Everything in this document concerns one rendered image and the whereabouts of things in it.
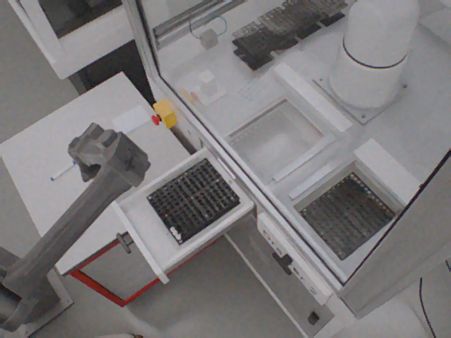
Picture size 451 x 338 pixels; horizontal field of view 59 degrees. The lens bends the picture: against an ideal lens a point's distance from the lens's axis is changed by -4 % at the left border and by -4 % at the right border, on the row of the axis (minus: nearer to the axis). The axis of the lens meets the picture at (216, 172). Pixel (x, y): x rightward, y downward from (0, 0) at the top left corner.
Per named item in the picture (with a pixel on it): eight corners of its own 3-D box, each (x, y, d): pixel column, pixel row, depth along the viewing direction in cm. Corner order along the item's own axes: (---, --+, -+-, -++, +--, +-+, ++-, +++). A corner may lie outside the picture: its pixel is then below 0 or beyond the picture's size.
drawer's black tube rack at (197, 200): (181, 248, 123) (177, 241, 117) (150, 205, 130) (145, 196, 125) (240, 206, 127) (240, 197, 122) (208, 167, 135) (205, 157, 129)
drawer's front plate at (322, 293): (321, 305, 113) (327, 297, 103) (257, 228, 126) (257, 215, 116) (326, 302, 113) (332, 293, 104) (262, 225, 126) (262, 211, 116)
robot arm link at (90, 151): (99, 146, 80) (139, 180, 85) (117, 124, 82) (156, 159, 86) (62, 146, 118) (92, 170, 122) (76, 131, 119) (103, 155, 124)
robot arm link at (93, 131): (70, 144, 114) (93, 164, 118) (95, 114, 118) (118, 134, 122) (61, 147, 124) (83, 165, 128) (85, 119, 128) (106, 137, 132)
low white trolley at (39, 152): (126, 314, 196) (60, 275, 130) (70, 219, 223) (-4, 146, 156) (224, 246, 209) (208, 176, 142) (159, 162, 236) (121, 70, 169)
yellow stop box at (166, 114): (166, 130, 143) (161, 119, 137) (155, 118, 146) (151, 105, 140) (178, 123, 144) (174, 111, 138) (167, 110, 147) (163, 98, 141)
